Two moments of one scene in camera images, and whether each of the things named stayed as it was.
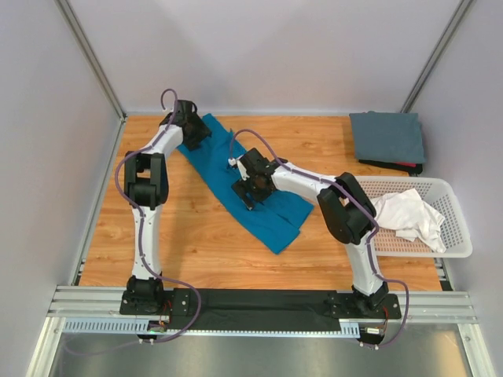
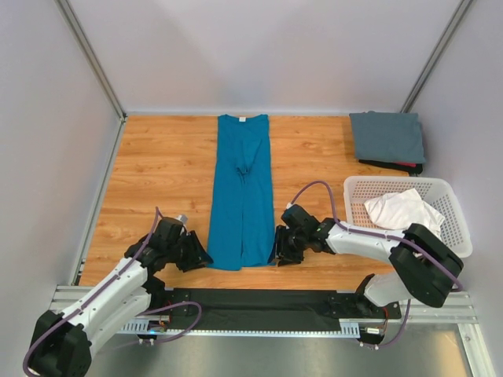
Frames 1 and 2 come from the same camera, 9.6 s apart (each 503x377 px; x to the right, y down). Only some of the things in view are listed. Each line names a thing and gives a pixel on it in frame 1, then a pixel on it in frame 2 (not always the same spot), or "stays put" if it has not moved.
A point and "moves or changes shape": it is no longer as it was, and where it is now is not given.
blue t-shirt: [276, 219] moves or changes shape
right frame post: [435, 57] stays put
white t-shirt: [412, 218] stays put
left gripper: [203, 133] -> [197, 257]
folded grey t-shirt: [383, 136] stays put
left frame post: [68, 12] stays put
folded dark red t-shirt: [413, 169] stays put
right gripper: [241, 188] -> [283, 255]
